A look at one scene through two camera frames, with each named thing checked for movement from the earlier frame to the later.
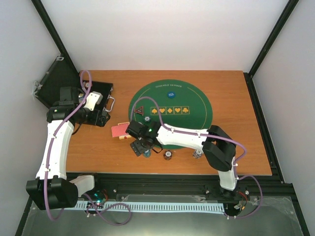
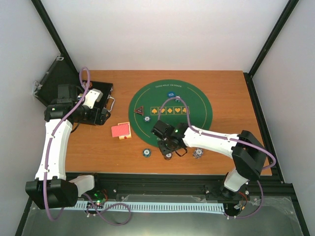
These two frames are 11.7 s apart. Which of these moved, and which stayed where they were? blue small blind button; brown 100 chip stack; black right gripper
Moved: black right gripper
Stayed: blue small blind button; brown 100 chip stack
